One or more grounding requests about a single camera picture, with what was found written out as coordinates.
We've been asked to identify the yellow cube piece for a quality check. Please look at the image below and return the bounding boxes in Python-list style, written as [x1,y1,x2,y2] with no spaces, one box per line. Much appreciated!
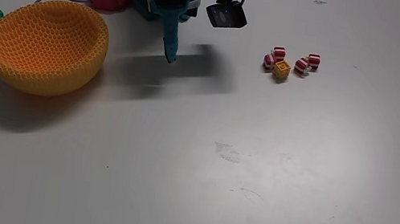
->
[271,58,293,83]

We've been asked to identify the red white striped cube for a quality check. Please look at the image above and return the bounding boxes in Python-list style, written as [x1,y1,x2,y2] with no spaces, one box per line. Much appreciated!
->
[292,55,312,78]
[261,52,277,72]
[305,52,323,71]
[270,44,288,62]

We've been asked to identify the yellow honeycomb basket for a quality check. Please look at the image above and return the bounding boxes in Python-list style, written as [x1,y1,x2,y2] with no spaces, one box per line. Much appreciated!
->
[0,0,116,107]

